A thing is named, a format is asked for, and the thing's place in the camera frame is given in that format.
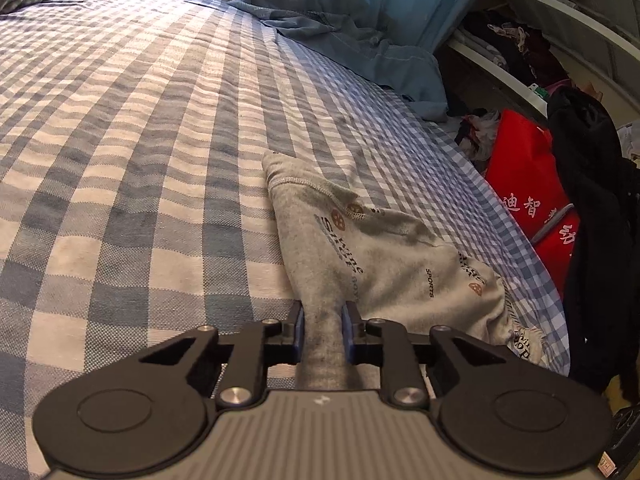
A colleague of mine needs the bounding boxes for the pile of mixed clothes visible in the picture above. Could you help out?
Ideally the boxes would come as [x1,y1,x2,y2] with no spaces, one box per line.
[447,107,503,171]

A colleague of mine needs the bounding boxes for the grey printed pants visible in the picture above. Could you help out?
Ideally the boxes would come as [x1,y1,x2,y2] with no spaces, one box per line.
[261,150,546,392]

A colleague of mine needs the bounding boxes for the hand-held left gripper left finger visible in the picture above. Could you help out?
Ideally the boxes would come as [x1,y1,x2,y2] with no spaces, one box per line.
[139,301,306,408]

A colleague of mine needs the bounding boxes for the dark clothes on shelf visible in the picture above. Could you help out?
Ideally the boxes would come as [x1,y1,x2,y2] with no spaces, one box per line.
[465,10,571,86]

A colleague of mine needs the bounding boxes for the blue curtain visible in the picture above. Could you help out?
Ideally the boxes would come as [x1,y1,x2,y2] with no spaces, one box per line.
[227,0,506,123]

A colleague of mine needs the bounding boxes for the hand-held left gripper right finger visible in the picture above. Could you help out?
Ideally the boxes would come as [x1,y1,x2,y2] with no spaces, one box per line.
[341,301,511,408]

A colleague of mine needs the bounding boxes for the black hanging clothing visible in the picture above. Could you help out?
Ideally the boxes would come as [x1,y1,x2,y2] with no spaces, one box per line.
[547,87,640,401]

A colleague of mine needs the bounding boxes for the bed with checked sheet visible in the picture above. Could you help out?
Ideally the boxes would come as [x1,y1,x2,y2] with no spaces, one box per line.
[0,0,571,480]

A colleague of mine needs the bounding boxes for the white shelf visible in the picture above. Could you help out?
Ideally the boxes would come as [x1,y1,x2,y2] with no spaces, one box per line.
[440,0,640,126]

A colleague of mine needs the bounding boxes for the red bag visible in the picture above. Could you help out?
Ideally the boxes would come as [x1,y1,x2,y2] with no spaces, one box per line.
[482,109,583,301]

